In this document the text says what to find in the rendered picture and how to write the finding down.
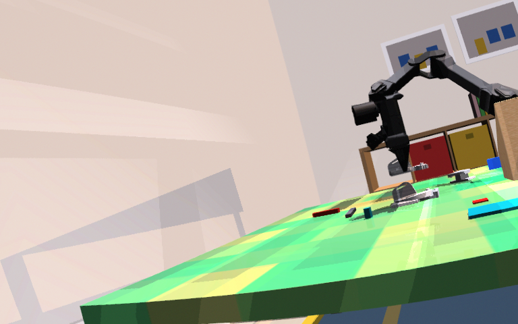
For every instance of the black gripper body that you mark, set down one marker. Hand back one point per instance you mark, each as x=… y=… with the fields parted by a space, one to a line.
x=395 y=130

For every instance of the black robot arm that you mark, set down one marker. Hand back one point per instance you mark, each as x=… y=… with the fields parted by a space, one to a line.
x=384 y=94

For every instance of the red flat bar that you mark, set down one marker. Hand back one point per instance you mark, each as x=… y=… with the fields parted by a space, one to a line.
x=326 y=212

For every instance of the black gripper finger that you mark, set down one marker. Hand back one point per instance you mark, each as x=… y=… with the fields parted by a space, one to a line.
x=402 y=154

